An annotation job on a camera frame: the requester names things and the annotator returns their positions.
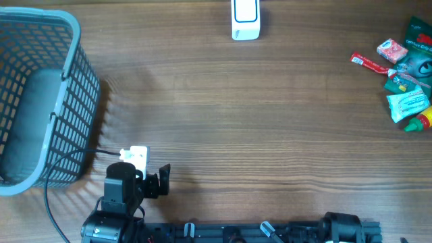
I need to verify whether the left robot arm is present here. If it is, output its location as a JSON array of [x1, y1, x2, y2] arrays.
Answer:
[[80, 162, 171, 243]]

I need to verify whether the white barcode scanner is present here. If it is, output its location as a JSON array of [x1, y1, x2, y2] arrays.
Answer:
[[231, 0, 261, 41]]

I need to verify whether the grey plastic shopping basket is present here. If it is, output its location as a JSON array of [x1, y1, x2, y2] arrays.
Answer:
[[1, 7, 101, 196]]

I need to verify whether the red stick packet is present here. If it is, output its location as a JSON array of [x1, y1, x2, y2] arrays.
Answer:
[[350, 52, 397, 79]]

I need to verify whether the black left camera cable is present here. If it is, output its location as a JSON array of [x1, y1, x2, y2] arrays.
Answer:
[[43, 148, 122, 243]]

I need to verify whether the dark green box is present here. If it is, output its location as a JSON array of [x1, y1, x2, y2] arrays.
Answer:
[[384, 16, 431, 98]]

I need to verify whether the teal tissue packet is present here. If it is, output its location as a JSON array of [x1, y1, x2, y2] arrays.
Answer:
[[387, 86, 431, 123]]

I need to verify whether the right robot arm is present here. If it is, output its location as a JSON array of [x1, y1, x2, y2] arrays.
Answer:
[[318, 212, 365, 243]]

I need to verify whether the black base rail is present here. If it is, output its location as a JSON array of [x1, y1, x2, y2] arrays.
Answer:
[[137, 221, 383, 243]]

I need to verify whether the red white snack packet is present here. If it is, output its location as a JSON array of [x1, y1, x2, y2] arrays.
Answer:
[[377, 38, 408, 64]]

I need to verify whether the red sauce bottle green cap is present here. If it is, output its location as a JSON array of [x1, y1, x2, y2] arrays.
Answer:
[[404, 106, 432, 132]]

